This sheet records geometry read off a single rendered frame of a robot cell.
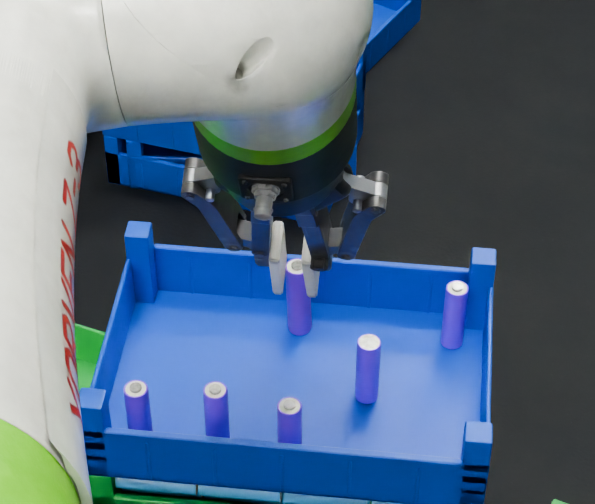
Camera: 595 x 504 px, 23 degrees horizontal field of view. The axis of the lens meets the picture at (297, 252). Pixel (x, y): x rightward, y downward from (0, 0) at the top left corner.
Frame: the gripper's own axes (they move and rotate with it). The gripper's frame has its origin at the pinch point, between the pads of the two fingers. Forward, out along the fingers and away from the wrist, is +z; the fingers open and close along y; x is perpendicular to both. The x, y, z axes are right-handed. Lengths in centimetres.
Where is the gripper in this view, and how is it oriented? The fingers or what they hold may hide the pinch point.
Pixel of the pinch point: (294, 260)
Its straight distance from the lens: 103.0
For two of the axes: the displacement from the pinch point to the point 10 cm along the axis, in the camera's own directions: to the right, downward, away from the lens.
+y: 9.9, 0.8, -0.8
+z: 0.5, 3.6, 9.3
